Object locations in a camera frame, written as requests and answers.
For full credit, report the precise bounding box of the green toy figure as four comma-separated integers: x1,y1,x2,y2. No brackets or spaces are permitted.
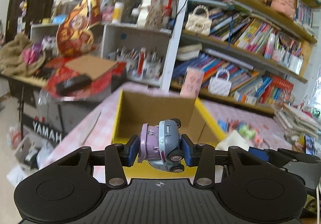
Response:
237,124,256,140

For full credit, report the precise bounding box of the purple grey toy car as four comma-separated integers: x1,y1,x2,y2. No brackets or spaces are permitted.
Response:
138,118,184,173

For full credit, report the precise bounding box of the white charger block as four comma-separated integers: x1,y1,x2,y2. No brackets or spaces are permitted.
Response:
215,130,250,151

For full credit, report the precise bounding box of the blue small toy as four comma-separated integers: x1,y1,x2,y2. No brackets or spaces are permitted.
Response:
217,120,229,132

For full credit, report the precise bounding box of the smartphone with red screen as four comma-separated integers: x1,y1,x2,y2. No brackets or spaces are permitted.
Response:
304,134,316,156

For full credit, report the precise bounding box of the pink checked desk mat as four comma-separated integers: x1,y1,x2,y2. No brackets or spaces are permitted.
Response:
42,82,292,167

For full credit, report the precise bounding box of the stack of papers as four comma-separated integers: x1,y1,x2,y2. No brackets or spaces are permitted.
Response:
274,104,320,139

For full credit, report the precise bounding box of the yellow cardboard box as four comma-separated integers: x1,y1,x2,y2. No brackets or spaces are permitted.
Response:
111,89,227,179

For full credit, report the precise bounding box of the orange white small box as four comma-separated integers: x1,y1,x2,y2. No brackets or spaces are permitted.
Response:
234,91,257,105

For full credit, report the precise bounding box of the white quilted handbag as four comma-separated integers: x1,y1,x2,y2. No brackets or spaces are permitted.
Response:
208,68,232,97

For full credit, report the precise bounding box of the red thick book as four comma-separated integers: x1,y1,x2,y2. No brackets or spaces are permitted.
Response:
258,76,294,105

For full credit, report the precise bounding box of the pink cylindrical cup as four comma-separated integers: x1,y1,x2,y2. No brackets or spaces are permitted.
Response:
180,67,204,99

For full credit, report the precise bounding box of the black Yamaha keyboard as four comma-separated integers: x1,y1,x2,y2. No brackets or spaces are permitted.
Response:
0,73,101,144

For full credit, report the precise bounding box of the long black box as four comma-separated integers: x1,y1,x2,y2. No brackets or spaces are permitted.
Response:
56,74,92,95

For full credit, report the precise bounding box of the brown cardboard sheet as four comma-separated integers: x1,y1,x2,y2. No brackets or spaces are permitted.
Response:
65,55,117,80

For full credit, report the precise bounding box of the pen holder with pens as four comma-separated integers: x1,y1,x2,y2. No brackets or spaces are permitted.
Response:
116,47,164,81

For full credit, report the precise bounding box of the white cubby shelf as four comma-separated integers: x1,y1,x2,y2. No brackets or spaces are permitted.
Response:
30,22,174,87

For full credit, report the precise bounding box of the red cartoon paper decoration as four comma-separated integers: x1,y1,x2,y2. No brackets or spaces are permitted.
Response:
56,0,102,57

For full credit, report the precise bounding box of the wooden bookshelf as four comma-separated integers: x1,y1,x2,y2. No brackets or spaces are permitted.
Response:
167,0,317,104

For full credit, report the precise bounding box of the white yellow bottle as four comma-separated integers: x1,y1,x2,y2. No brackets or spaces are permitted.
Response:
112,1,124,23

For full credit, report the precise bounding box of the beige fuzzy blanket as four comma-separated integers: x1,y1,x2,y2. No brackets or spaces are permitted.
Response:
1,33,46,77

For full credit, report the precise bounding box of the white floral paper bag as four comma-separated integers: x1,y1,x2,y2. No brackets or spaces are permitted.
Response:
137,0,172,29

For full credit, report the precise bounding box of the pink plush on shelf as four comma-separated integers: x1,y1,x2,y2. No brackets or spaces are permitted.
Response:
270,0,296,20

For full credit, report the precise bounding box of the cream pearl-handle handbag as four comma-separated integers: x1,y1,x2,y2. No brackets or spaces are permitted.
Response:
185,5,212,36

